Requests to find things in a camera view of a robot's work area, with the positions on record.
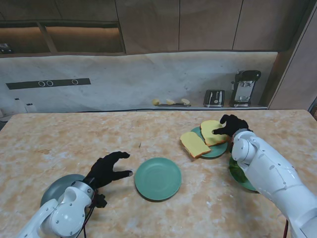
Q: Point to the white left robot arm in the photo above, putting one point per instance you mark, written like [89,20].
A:
[64,213]

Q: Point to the open wooden wall shelf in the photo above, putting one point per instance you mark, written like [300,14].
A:
[81,39]

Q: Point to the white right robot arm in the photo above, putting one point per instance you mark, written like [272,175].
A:
[267,173]

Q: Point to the black silver toaster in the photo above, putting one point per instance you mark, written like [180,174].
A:
[214,98]

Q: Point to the yellow potato piece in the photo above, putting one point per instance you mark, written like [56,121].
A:
[156,101]
[185,101]
[170,101]

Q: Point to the dark cutting board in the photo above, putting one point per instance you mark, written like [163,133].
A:
[173,105]

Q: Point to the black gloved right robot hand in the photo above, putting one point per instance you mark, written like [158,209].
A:
[235,125]

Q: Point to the small white box device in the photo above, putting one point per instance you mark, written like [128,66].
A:
[31,107]

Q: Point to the black wall socket strip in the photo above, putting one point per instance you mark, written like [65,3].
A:
[24,84]

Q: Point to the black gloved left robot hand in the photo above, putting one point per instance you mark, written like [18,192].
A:
[104,171]

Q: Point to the green round plate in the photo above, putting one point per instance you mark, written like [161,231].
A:
[158,179]
[247,186]
[215,152]

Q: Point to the grey round plate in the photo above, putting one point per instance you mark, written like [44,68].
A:
[57,188]

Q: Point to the small dark shelf item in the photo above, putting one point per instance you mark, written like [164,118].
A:
[5,48]

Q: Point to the black silver coffee machine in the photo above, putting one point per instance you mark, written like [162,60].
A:
[245,89]

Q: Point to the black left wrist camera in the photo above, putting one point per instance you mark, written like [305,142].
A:
[101,200]

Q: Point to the toy bread slice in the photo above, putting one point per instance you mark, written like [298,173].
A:
[194,145]
[210,138]

